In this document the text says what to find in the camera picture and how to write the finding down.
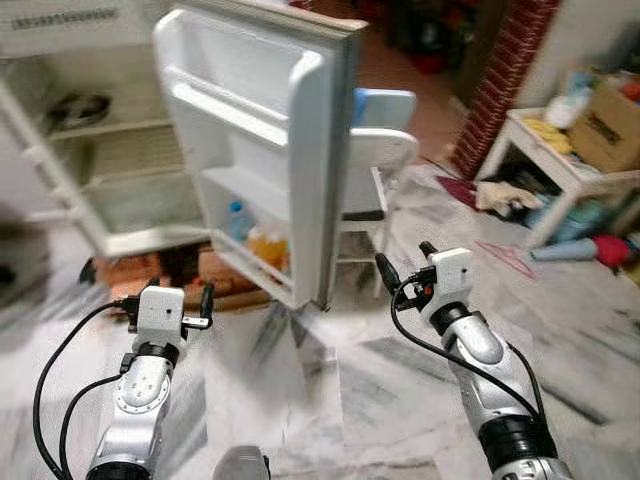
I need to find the metal bowl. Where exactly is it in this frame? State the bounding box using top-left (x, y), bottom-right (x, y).
top-left (45, 92), bottom-right (114, 132)

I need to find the brown cardboard box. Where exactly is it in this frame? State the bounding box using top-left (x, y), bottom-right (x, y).
top-left (568, 85), bottom-right (640, 174)

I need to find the beige crumpled cloth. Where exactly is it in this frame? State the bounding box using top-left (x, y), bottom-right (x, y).
top-left (474, 180), bottom-right (542, 214)

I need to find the maroon floor mat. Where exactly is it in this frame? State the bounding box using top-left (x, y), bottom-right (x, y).
top-left (437, 175), bottom-right (482, 210)

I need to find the red brick pillar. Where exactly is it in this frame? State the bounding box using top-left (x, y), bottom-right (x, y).
top-left (450, 0), bottom-right (562, 182)

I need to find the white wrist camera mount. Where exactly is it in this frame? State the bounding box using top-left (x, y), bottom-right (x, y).
top-left (430, 248), bottom-right (475, 307)
top-left (137, 287), bottom-right (187, 347)

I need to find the grey fridge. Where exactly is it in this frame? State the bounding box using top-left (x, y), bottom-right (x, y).
top-left (0, 0), bottom-right (217, 260)

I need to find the light blue cylinder bottle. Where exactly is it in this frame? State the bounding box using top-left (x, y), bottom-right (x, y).
top-left (530, 240), bottom-right (602, 264)

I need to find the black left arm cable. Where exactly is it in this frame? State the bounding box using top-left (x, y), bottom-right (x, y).
top-left (33, 300), bottom-right (131, 480)
top-left (58, 372), bottom-right (126, 480)

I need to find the red round container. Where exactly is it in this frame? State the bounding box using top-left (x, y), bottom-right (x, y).
top-left (595, 235), bottom-right (634, 270)

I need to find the orange brick stack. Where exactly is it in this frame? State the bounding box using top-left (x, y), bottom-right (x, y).
top-left (195, 248), bottom-right (269, 299)
top-left (100, 255), bottom-right (166, 299)

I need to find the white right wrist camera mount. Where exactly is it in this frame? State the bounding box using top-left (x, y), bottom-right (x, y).
top-left (430, 248), bottom-right (475, 307)

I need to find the silver left robot leg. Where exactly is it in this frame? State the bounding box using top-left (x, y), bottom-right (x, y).
top-left (213, 445), bottom-right (272, 480)

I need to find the blue cloth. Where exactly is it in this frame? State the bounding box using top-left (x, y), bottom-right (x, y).
top-left (352, 88), bottom-right (380, 127)

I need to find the white shelf table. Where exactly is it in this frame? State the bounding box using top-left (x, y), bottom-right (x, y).
top-left (480, 105), bottom-right (640, 251)

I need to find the red clothes hanger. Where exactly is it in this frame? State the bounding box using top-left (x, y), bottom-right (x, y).
top-left (474, 240), bottom-right (537, 282)

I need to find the white plastic chair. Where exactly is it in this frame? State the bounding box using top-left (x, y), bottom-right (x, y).
top-left (335, 88), bottom-right (422, 267)

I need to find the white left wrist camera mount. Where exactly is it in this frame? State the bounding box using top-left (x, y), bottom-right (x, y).
top-left (137, 287), bottom-right (187, 347)

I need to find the yellow banana bunch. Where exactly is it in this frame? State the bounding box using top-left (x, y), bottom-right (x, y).
top-left (525, 117), bottom-right (574, 157)

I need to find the clear bottle blue cap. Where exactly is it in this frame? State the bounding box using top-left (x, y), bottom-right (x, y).
top-left (228, 200), bottom-right (252, 244)

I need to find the teal plastic container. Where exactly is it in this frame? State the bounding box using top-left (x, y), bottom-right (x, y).
top-left (545, 200), bottom-right (612, 242)

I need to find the white plastic bag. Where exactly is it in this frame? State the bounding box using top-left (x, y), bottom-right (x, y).
top-left (545, 70), bottom-right (597, 130)

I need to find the grey fridge door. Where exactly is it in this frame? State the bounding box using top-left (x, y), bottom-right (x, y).
top-left (153, 0), bottom-right (370, 312)

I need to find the orange juice bottle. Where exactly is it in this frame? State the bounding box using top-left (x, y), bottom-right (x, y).
top-left (247, 225), bottom-right (292, 272)

